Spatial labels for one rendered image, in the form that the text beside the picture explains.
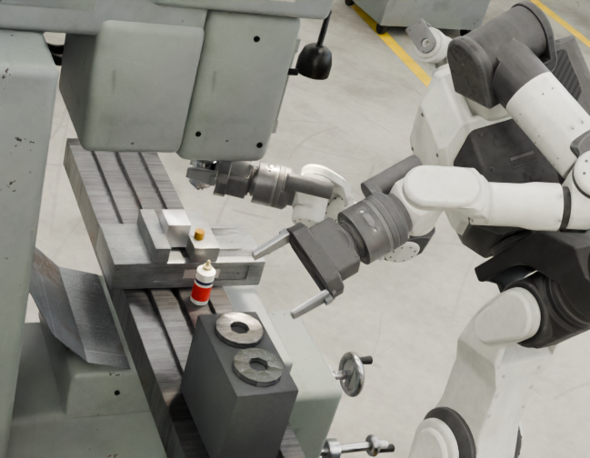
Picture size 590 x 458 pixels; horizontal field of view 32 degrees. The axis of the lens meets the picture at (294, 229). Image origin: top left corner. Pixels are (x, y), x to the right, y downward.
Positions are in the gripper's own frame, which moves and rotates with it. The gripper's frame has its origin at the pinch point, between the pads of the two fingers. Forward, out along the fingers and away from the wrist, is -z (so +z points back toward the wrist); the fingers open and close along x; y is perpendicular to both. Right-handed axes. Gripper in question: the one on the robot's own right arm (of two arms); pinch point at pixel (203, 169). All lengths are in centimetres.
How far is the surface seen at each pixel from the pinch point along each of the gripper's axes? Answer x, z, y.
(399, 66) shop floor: -394, 90, 125
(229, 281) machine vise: -5.9, 11.0, 30.1
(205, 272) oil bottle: 2.8, 5.3, 22.9
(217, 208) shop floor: -187, 4, 124
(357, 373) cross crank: -19, 48, 58
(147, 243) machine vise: -3.0, -8.4, 22.9
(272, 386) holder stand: 46, 21, 13
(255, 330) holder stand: 33.2, 16.5, 11.7
